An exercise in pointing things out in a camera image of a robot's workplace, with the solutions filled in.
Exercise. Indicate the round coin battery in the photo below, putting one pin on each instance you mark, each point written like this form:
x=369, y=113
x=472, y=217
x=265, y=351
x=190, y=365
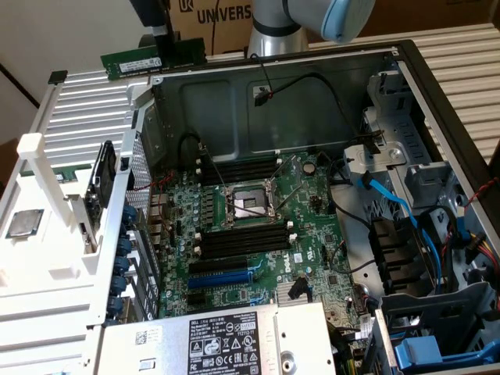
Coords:
x=309, y=168

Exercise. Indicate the blue expansion slot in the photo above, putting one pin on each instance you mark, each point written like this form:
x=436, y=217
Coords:
x=218, y=280

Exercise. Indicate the metal port block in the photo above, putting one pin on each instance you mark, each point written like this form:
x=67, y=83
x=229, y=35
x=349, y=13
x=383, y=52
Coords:
x=161, y=211
x=161, y=230
x=161, y=246
x=161, y=198

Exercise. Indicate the green RAM stick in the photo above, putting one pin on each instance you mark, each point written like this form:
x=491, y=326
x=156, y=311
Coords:
x=129, y=62
x=74, y=172

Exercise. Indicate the long black expansion slot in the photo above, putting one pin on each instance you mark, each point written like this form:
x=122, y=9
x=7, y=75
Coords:
x=218, y=265

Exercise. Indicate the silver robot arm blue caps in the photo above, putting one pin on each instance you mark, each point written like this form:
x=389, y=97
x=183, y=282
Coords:
x=273, y=39

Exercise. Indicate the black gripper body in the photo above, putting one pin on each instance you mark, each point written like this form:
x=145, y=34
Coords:
x=150, y=13

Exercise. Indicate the blue plastic drive caddy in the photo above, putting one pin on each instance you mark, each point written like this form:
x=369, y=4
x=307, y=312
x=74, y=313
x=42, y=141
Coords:
x=418, y=351

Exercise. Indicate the RAM slot white latches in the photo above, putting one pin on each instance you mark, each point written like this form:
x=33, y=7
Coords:
x=244, y=249
x=250, y=159
x=244, y=238
x=250, y=169

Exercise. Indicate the blue card retention clip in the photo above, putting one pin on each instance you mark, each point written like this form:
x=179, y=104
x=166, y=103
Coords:
x=123, y=265
x=127, y=244
x=130, y=214
x=116, y=304
x=119, y=284

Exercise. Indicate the grey power supply unit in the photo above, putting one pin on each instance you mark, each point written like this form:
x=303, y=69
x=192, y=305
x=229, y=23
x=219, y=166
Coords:
x=176, y=343

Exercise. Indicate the silver finned heatsink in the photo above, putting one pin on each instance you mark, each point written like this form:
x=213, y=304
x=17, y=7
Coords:
x=282, y=293

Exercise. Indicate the metal disk bay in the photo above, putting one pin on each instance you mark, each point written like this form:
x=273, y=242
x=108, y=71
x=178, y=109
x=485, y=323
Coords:
x=390, y=117

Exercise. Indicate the short black expansion slot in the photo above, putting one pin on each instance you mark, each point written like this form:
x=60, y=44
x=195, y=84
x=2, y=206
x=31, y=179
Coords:
x=196, y=298

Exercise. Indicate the black plastic end cap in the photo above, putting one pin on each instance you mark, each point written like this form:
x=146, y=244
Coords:
x=58, y=77

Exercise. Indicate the white parts rack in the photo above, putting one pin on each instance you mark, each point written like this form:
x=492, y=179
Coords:
x=47, y=258

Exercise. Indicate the silver CPU chip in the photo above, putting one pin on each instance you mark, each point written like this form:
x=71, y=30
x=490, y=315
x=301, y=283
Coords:
x=24, y=223

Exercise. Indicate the printed cardboard box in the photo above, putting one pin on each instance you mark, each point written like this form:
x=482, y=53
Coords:
x=211, y=35

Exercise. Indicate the CPU socket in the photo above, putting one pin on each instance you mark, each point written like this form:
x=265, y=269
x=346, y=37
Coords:
x=250, y=203

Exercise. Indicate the metal locking lever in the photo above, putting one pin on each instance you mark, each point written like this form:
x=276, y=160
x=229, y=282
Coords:
x=215, y=170
x=291, y=194

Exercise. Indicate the green motherboard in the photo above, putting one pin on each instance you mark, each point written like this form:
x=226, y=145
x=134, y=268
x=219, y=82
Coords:
x=312, y=234

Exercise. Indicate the plain cardboard box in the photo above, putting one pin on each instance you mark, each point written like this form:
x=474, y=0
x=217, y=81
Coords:
x=429, y=15

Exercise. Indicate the black PC case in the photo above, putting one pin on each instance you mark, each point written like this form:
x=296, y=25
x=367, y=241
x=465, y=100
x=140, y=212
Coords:
x=218, y=109

